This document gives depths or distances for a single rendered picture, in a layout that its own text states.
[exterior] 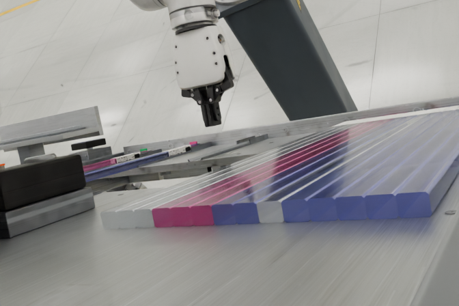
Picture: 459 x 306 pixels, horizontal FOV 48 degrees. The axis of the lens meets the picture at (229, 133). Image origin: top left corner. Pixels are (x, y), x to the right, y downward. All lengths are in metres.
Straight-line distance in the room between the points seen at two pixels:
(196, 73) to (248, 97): 1.23
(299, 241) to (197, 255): 0.04
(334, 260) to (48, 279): 0.13
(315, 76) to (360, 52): 0.67
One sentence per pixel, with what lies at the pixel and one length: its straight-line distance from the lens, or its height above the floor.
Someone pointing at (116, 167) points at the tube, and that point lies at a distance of 0.71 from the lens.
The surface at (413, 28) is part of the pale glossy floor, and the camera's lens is 2.04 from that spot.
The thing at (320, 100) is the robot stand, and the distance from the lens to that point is 1.44.
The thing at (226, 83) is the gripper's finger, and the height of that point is 0.77.
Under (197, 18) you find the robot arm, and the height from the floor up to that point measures 0.87.
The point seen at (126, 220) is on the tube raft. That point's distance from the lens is 0.32.
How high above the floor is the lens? 1.27
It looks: 39 degrees down
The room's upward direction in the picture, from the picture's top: 38 degrees counter-clockwise
